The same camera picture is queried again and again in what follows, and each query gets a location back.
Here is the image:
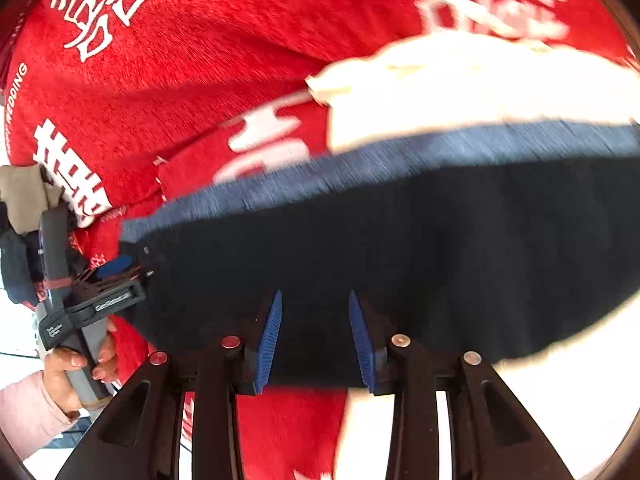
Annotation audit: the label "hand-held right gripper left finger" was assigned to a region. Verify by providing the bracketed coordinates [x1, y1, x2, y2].
[55, 290, 284, 480]

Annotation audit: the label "cream white cloth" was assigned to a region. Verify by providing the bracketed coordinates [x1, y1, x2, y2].
[306, 32, 640, 153]

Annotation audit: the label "dark pants with patterned waistband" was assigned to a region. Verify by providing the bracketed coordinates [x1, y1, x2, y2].
[119, 120, 640, 391]

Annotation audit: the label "person's left hand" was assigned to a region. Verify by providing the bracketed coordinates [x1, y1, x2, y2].
[42, 319, 121, 413]

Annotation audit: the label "red printed blanket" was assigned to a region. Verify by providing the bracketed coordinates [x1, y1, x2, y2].
[0, 0, 640, 480]

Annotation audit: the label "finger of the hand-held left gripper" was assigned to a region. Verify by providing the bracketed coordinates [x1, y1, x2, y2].
[122, 260, 162, 286]
[75, 254, 134, 291]

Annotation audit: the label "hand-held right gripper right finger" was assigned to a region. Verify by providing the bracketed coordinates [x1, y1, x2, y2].
[348, 290, 576, 480]

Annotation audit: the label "beige cloth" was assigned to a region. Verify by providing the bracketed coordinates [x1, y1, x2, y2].
[0, 164, 61, 235]

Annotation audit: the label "dark cloth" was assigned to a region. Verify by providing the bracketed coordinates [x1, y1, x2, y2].
[0, 227, 46, 307]

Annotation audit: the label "person's left forearm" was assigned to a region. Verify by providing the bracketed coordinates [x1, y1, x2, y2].
[0, 370, 83, 461]

